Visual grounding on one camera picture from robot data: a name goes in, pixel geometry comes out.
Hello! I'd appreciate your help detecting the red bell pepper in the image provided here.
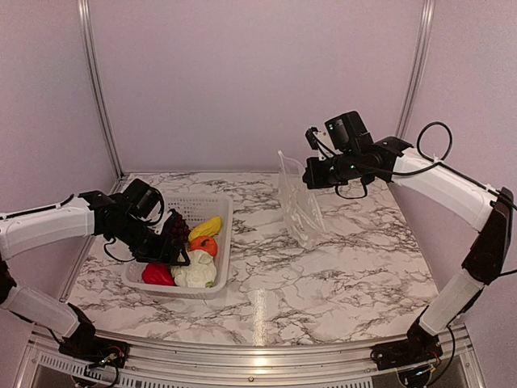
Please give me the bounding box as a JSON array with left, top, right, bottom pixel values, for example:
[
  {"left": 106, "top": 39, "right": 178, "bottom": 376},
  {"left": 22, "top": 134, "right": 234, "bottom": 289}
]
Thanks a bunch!
[{"left": 141, "top": 264, "right": 175, "bottom": 286}]

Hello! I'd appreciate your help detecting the aluminium frame post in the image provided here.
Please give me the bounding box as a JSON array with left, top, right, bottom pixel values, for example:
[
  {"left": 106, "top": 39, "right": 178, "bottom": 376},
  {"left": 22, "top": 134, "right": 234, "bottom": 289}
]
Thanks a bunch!
[
  {"left": 77, "top": 0, "right": 124, "bottom": 180},
  {"left": 396, "top": 0, "right": 435, "bottom": 138}
]

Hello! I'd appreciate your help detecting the aluminium frame post right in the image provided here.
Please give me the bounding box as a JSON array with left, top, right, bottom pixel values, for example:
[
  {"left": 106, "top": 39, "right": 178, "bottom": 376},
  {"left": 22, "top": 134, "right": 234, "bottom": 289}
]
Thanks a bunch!
[{"left": 396, "top": 0, "right": 435, "bottom": 138}]

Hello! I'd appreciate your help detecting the white plastic perforated basket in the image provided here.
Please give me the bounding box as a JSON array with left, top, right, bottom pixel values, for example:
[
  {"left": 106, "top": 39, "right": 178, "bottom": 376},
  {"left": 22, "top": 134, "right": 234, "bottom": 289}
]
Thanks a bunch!
[{"left": 121, "top": 193, "right": 233, "bottom": 299}]

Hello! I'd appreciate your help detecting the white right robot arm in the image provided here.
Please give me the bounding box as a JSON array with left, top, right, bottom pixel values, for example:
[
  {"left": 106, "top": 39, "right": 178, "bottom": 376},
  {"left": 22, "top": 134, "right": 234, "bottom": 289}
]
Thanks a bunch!
[{"left": 303, "top": 128, "right": 515, "bottom": 370}]

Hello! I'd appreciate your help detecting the pale green cabbage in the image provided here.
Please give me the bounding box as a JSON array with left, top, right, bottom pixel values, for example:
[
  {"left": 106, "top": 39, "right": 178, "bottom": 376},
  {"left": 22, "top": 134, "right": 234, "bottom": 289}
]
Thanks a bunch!
[{"left": 170, "top": 250, "right": 217, "bottom": 288}]

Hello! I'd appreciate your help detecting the orange mini pumpkin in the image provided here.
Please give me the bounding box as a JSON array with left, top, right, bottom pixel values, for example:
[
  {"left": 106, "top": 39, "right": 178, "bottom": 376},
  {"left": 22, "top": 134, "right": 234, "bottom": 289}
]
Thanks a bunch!
[{"left": 190, "top": 236, "right": 218, "bottom": 258}]

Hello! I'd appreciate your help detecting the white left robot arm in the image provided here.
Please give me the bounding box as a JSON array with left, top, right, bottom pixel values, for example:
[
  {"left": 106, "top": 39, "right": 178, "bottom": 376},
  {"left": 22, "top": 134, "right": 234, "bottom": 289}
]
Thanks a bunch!
[{"left": 1, "top": 189, "right": 191, "bottom": 366}]

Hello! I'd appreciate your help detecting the dark red grape bunch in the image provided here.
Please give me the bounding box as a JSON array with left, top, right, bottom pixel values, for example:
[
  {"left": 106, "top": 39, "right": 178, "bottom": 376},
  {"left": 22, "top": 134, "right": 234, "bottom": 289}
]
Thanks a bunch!
[{"left": 162, "top": 209, "right": 191, "bottom": 243}]

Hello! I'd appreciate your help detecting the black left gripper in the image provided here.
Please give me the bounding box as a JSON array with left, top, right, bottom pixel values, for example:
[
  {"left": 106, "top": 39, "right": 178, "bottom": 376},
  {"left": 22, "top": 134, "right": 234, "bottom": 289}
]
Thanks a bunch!
[{"left": 111, "top": 214, "right": 190, "bottom": 266}]

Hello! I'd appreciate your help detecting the clear zip top bag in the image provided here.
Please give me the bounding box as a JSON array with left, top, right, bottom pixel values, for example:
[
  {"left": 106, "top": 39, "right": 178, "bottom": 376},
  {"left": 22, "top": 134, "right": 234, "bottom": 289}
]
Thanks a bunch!
[{"left": 277, "top": 150, "right": 326, "bottom": 249}]

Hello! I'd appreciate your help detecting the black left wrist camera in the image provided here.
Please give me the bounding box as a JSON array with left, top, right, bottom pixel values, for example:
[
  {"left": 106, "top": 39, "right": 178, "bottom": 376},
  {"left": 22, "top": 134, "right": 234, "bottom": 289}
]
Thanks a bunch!
[{"left": 122, "top": 179, "right": 165, "bottom": 226}]

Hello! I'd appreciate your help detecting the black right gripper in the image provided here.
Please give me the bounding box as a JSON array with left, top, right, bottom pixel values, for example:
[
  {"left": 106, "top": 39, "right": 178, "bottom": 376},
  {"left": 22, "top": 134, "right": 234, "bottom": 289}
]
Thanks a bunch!
[{"left": 303, "top": 150, "right": 362, "bottom": 189}]

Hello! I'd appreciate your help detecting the aluminium front table rail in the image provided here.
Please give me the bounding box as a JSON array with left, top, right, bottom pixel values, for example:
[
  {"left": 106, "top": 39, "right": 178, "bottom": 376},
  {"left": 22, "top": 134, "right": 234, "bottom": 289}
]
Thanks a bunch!
[{"left": 14, "top": 325, "right": 485, "bottom": 387}]

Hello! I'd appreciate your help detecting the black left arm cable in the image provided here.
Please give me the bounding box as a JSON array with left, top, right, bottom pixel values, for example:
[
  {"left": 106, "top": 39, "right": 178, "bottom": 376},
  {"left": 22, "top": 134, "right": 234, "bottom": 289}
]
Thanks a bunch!
[{"left": 103, "top": 189, "right": 166, "bottom": 263}]

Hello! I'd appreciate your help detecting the aluminium frame post left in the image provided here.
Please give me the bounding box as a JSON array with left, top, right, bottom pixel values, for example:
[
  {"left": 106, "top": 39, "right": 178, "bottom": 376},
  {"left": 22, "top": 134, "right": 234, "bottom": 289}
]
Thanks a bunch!
[{"left": 77, "top": 0, "right": 124, "bottom": 180}]

